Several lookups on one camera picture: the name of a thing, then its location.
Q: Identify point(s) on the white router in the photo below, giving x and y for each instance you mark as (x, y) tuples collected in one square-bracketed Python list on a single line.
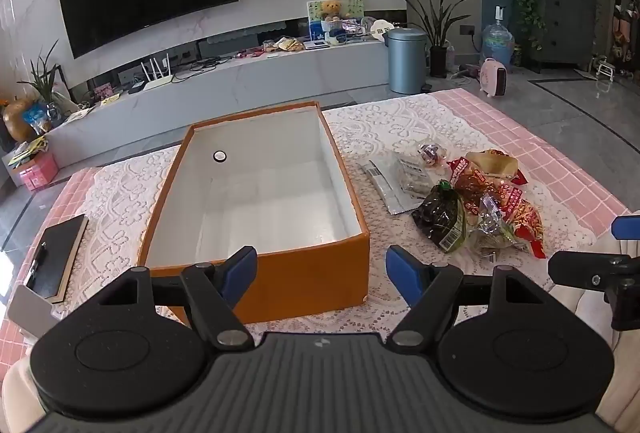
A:
[(159, 80)]

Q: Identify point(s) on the grey drawer cabinet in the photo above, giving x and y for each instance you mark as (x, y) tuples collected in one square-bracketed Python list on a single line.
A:
[(562, 23)]

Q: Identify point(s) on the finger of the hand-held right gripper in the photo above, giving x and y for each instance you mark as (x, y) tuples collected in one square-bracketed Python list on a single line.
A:
[(626, 227), (580, 267)]

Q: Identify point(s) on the white television console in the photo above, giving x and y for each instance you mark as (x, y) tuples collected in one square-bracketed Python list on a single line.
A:
[(250, 83)]

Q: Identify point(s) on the brown gourd vase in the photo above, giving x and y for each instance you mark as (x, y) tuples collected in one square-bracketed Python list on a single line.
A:
[(17, 123)]

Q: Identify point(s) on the plant in glass vase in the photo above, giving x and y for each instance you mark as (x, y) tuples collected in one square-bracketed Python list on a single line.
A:
[(47, 88)]

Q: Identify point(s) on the red snack packet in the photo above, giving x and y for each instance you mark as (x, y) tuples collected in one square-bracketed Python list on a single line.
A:
[(467, 183)]

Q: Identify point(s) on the white silver snack packet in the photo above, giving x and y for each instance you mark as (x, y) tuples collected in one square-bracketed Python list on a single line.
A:
[(395, 185)]

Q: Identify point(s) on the pink heater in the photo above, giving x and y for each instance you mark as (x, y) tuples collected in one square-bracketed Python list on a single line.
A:
[(494, 77)]

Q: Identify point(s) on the clear packet with brown snack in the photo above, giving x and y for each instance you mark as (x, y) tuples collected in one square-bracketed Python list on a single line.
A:
[(431, 154)]

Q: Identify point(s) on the pink box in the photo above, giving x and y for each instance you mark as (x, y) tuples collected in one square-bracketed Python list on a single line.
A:
[(37, 173)]

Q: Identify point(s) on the cream fabric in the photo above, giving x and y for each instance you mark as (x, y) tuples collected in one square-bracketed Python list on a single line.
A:
[(622, 388)]

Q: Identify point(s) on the teddy bear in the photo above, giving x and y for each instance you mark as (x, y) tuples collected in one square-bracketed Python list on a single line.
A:
[(330, 9)]

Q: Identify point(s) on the blue-grey trash can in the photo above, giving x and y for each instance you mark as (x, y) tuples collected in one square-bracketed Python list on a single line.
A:
[(406, 60)]

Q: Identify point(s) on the crinkled clear snack packet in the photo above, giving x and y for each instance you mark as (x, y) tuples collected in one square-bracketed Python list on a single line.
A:
[(487, 225)]

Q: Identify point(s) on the yellow paper stack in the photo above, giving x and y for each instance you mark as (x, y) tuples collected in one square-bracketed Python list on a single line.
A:
[(27, 152)]

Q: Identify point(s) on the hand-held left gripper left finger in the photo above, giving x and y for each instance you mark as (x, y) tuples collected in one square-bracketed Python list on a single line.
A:
[(239, 273)]

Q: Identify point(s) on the pile of snacks on console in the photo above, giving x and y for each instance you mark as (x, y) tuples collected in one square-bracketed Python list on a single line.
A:
[(284, 44)]

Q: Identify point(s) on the white lace tablecloth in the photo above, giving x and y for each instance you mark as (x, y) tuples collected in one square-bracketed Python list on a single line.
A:
[(380, 123)]

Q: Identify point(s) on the black pen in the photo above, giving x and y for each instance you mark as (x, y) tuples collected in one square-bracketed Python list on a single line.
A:
[(37, 263)]

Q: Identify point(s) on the dark dates packet green label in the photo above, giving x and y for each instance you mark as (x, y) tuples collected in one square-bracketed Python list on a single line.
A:
[(442, 220)]

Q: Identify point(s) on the orange cardboard box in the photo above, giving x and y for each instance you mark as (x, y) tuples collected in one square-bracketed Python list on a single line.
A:
[(260, 193)]

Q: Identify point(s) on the grey card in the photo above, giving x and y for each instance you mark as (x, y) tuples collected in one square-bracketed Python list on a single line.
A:
[(32, 320)]

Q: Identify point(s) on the pink checkered tablecloth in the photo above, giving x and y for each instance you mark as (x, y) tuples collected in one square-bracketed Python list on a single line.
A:
[(500, 113)]

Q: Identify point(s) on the blue water jug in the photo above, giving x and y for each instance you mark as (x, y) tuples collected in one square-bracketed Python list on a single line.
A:
[(498, 42)]

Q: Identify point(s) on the black notebook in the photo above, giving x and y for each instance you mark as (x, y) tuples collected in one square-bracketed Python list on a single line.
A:
[(62, 253)]

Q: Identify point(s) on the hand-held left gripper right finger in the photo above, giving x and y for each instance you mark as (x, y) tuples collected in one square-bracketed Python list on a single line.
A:
[(404, 274)]

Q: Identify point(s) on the long-leaf potted plant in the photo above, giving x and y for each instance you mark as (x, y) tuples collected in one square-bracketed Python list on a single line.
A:
[(438, 60)]

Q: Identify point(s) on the white step stool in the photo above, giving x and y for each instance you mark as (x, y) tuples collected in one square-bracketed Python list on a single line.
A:
[(606, 70)]

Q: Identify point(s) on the yellow cake packet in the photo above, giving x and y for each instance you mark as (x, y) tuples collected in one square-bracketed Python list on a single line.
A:
[(492, 163)]

